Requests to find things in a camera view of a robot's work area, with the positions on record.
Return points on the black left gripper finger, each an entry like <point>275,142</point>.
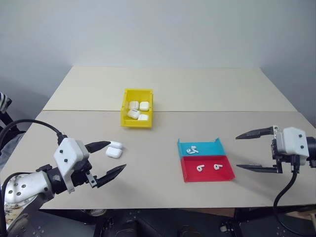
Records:
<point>97,146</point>
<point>109,174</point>

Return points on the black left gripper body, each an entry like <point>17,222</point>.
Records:
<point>80,174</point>

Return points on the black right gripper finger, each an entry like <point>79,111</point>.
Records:
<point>259,168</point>
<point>256,133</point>

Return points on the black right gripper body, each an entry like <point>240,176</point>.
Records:
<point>280,160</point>

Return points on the yellow plastic bin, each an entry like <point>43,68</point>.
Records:
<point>124,118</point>

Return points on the blue plastic tray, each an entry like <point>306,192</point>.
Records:
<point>209,148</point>

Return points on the red plastic tray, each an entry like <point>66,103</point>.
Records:
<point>209,174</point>

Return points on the grey fabric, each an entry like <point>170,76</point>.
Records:
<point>11,150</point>

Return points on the black white striped object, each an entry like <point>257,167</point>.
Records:
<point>4,101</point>

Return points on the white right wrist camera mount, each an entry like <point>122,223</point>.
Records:
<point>292,142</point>

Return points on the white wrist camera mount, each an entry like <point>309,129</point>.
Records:
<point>67,154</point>
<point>292,142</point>

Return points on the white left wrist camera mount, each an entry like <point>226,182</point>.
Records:
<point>67,154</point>

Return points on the black chair frame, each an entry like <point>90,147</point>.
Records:
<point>8,121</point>

